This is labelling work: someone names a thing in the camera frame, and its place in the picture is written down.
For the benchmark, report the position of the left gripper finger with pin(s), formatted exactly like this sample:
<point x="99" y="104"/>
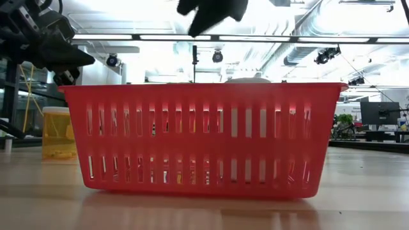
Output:
<point x="67" y="77"/>
<point x="54" y="41"/>

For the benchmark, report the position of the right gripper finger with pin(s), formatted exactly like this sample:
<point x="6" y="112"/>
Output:
<point x="206" y="19"/>
<point x="186" y="7"/>

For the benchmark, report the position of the amber pill bottle white cap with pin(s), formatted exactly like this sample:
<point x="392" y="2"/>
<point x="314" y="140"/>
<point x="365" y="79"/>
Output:
<point x="57" y="134"/>

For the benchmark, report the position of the white opaque pill bottle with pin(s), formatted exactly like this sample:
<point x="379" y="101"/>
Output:
<point x="247" y="80"/>

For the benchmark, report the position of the red slotted plastic basket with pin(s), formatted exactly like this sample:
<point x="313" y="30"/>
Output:
<point x="204" y="147"/>

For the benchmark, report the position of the black tripod stand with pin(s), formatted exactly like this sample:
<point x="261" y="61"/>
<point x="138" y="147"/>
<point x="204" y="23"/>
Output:
<point x="195" y="57"/>

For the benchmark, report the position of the long LED light bar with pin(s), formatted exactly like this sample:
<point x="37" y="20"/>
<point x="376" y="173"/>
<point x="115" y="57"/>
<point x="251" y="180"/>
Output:
<point x="159" y="37"/>

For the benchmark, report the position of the leafy green office plant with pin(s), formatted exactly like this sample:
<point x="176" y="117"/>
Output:
<point x="345" y="119"/>

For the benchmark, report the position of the black computer monitor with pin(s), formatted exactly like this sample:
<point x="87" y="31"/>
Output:
<point x="380" y="113"/>

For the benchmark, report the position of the black office desk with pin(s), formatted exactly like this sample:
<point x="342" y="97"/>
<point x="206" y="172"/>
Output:
<point x="380" y="135"/>

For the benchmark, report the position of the round black ceiling camera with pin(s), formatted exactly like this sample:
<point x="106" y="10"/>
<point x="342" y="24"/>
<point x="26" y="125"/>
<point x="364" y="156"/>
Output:
<point x="217" y="56"/>
<point x="112" y="60"/>

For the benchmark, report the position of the black aluminium rig frame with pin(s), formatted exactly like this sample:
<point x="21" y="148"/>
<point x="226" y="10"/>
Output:
<point x="11" y="96"/>

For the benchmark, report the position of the small white post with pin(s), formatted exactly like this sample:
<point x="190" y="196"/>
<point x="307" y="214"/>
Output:
<point x="8" y="145"/>

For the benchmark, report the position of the small black hanging camera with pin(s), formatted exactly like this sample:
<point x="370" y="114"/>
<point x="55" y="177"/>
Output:
<point x="326" y="55"/>
<point x="356" y="81"/>

